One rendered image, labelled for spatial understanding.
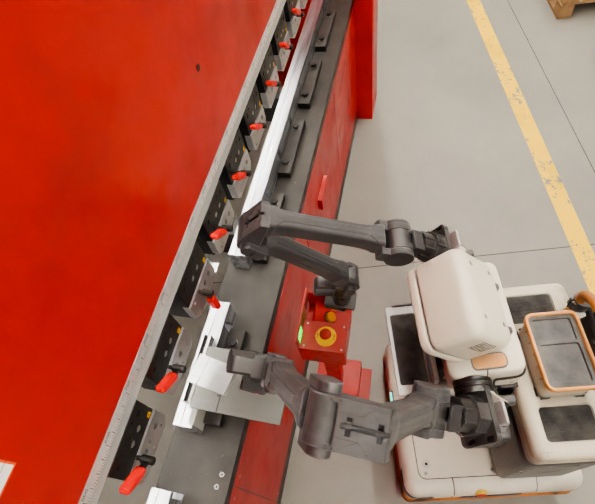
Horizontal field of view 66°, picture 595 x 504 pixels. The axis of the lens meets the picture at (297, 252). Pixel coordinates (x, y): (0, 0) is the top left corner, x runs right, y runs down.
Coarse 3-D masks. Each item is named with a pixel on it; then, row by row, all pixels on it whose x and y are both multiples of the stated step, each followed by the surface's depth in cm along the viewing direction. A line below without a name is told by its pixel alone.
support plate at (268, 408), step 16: (208, 352) 136; (224, 352) 136; (192, 400) 129; (208, 400) 129; (224, 400) 128; (240, 400) 127; (256, 400) 127; (272, 400) 126; (240, 416) 125; (256, 416) 125; (272, 416) 124
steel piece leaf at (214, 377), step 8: (216, 360) 134; (208, 368) 133; (216, 368) 133; (224, 368) 133; (208, 376) 132; (216, 376) 132; (224, 376) 131; (232, 376) 129; (200, 384) 131; (208, 384) 131; (216, 384) 131; (224, 384) 130; (216, 392) 129; (224, 392) 127
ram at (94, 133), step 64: (0, 0) 56; (64, 0) 66; (128, 0) 80; (192, 0) 101; (256, 0) 139; (0, 64) 57; (64, 64) 67; (128, 64) 82; (192, 64) 104; (0, 128) 58; (64, 128) 68; (128, 128) 84; (192, 128) 108; (0, 192) 59; (64, 192) 70; (128, 192) 86; (192, 192) 111; (0, 256) 60; (64, 256) 71; (128, 256) 88; (0, 320) 61; (64, 320) 73; (128, 320) 90; (0, 384) 62; (64, 384) 74; (0, 448) 63; (64, 448) 76
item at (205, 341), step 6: (204, 336) 139; (210, 336) 139; (204, 342) 139; (210, 342) 139; (198, 348) 137; (204, 348) 137; (198, 354) 136; (192, 366) 135; (186, 384) 132; (192, 384) 133; (186, 390) 131; (186, 396) 131; (186, 402) 132
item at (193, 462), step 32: (352, 0) 244; (320, 96) 207; (320, 128) 198; (288, 192) 180; (224, 288) 161; (256, 288) 160; (256, 320) 153; (192, 448) 135; (224, 448) 133; (160, 480) 131; (192, 480) 130; (224, 480) 129
